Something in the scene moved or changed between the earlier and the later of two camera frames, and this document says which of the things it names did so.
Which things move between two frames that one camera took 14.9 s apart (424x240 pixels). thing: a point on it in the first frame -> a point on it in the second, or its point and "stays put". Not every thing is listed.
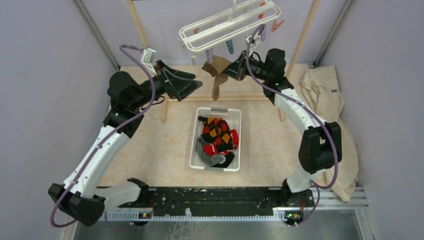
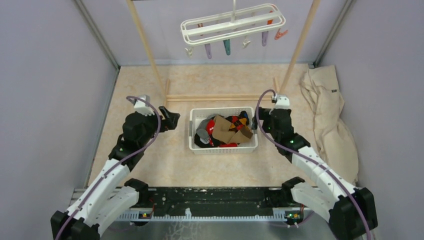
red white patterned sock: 212,149 -> 210,123
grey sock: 207,160 -> 201,129
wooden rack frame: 165,101 stays put
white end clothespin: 193,59 -> 189,52
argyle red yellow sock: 217,130 -> 238,122
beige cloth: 321,92 stays put
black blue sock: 229,157 -> 198,142
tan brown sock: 216,69 -> 221,132
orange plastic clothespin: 260,15 -> 270,21
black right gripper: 235,68 -> 264,114
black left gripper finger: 165,71 -> 171,121
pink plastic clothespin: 275,25 -> 279,34
